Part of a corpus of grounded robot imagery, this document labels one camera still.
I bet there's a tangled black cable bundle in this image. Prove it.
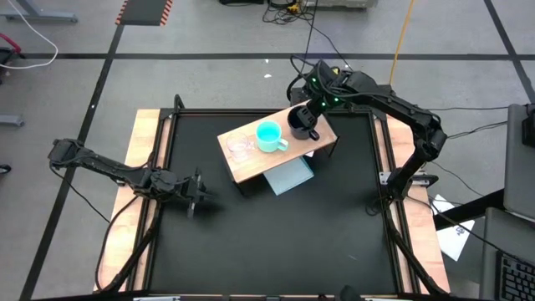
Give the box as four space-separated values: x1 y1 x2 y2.
262 0 315 25

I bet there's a grey metal stand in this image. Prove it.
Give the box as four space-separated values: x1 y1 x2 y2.
0 0 79 24

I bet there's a teal mug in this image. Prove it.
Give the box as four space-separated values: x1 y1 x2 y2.
255 120 290 154

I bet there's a black keyboard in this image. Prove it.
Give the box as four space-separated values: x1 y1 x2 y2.
495 250 535 301

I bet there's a yellow cable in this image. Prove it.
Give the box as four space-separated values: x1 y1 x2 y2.
388 0 415 87

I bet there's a white paper sheet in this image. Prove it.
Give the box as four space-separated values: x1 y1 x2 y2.
430 194 476 263

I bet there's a dark speckled enamel mug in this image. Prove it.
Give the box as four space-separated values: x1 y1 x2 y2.
287 105 321 142

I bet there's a light blue box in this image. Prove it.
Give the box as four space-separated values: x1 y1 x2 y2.
262 156 315 196

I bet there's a black table frame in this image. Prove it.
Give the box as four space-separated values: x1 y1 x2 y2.
102 94 451 301

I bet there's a grey side table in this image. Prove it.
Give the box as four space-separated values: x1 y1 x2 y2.
502 103 535 222

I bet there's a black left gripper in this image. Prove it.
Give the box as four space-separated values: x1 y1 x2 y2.
173 166 213 219

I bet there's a wooden side plank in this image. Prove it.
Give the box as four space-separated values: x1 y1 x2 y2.
94 109 172 293
374 109 451 293

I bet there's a grey desk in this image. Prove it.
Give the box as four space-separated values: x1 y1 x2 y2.
478 207 535 301

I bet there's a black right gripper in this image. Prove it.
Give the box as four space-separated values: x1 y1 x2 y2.
294 98 331 130

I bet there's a white cable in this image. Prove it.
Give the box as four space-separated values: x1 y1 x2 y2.
0 0 59 71

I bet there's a black mat with striped edges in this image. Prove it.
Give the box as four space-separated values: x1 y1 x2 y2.
115 0 174 27

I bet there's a black desk bar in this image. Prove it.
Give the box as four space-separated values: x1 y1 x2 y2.
433 188 505 232

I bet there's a small clear glass mug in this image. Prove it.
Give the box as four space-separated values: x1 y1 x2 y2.
225 132 257 161

